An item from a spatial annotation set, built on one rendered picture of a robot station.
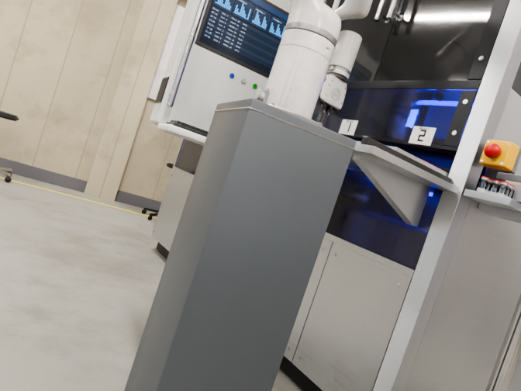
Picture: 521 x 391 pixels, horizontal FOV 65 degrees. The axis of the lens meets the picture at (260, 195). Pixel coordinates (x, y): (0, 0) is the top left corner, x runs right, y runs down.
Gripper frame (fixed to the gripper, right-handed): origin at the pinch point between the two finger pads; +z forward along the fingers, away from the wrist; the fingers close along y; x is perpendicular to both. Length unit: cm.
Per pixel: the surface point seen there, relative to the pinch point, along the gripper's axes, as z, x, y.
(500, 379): 58, -68, 35
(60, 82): 1, 341, -41
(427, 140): -2.0, -30.8, 19.1
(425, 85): -20.6, -22.8, 18.9
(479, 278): 35, -48, 48
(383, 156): 13, -46, -16
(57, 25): -49, 345, -57
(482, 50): -32, -38, 19
